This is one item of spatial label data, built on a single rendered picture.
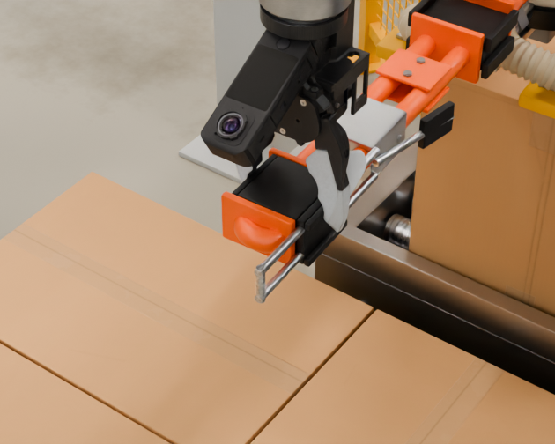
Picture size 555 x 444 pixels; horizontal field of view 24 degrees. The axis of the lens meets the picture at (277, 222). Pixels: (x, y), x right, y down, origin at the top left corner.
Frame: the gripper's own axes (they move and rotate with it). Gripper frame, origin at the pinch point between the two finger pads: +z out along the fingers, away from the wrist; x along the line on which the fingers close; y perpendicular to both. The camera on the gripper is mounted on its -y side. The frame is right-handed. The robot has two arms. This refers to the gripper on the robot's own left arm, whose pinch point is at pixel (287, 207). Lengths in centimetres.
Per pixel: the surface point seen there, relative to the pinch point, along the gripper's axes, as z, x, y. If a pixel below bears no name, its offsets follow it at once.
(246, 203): -2.0, 2.1, -3.5
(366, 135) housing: -1.1, -1.1, 11.9
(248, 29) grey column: 83, 96, 131
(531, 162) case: 37, 1, 64
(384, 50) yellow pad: 11.9, 14.4, 43.2
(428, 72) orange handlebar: -1.0, -0.7, 24.6
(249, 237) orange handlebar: -0.1, 0.4, -5.3
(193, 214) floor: 123, 97, 108
